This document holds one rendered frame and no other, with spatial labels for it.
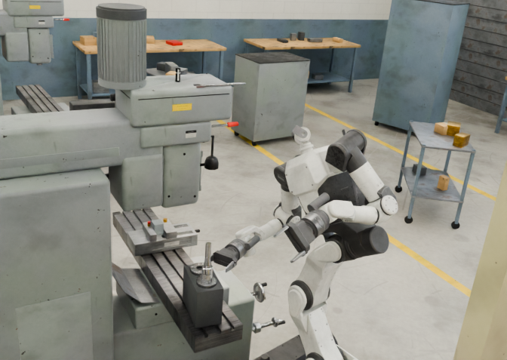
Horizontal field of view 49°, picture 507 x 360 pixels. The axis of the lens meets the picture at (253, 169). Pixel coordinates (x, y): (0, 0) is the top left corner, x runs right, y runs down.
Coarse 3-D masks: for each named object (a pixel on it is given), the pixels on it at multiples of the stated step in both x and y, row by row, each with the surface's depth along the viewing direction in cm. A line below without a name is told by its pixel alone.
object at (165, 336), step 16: (224, 272) 321; (240, 288) 307; (112, 304) 286; (240, 304) 297; (128, 320) 275; (240, 320) 301; (128, 336) 269; (144, 336) 273; (160, 336) 278; (176, 336) 283; (128, 352) 272; (144, 352) 277; (160, 352) 282; (176, 352) 287; (192, 352) 293; (208, 352) 299; (224, 352) 304; (240, 352) 310
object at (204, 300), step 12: (192, 264) 253; (192, 276) 246; (216, 276) 248; (192, 288) 241; (204, 288) 238; (216, 288) 239; (192, 300) 243; (204, 300) 238; (216, 300) 241; (192, 312) 245; (204, 312) 241; (216, 312) 243; (204, 324) 243; (216, 324) 246
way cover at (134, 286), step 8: (112, 264) 283; (112, 272) 263; (120, 272) 281; (128, 272) 288; (136, 272) 290; (120, 280) 269; (128, 280) 281; (136, 280) 283; (144, 280) 286; (128, 288) 268; (136, 288) 275; (144, 288) 278; (136, 296) 267; (144, 296) 271; (152, 296) 273
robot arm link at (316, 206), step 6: (324, 192) 211; (318, 198) 208; (324, 198) 209; (312, 204) 206; (318, 204) 207; (312, 210) 206; (318, 210) 204; (324, 210) 206; (324, 216) 203; (330, 216) 205; (324, 222) 202; (330, 222) 206
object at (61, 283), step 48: (0, 192) 208; (48, 192) 215; (96, 192) 225; (0, 240) 213; (48, 240) 223; (96, 240) 233; (0, 288) 220; (48, 288) 231; (96, 288) 242; (0, 336) 228; (48, 336) 239; (96, 336) 251
